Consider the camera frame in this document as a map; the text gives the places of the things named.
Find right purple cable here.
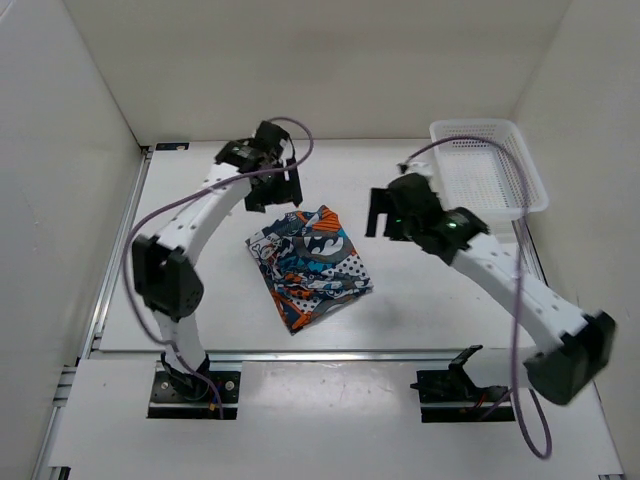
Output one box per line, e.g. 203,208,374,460
399,134,554,460

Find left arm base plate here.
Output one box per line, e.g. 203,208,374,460
147,365,241,421

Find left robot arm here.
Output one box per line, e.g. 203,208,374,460
123,117,302,405

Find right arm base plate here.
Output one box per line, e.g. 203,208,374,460
410,370,515,424

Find white plastic basket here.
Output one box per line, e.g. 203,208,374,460
429,118,549,222

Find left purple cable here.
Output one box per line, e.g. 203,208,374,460
122,116,315,420

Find aluminium front rail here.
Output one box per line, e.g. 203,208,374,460
208,349,462,363

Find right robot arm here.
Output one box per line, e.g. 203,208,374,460
365,173,617,406

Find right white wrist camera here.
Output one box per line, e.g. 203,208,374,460
397,160,435,180

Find purple cable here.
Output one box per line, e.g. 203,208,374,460
399,134,554,460
122,116,315,420

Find colourful patterned shorts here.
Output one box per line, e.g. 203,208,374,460
245,205,374,335

